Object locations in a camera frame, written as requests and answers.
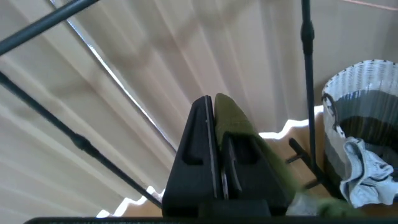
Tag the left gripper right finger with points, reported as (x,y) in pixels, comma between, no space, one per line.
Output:
(255,183)

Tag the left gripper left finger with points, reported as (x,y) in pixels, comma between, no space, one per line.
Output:
(199,180)

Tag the green printed shirt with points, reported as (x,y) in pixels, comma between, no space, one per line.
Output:
(230,118)

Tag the black clothes rack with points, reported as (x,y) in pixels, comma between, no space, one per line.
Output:
(309,93)

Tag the white laundry basket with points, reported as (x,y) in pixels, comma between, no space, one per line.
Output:
(367,74)

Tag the pink clothes hanger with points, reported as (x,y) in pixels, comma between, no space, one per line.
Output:
(373,5)

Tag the pale grey shorts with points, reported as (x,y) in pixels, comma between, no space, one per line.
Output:
(367,177)

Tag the beige curtain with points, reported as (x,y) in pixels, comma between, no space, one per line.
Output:
(186,46)

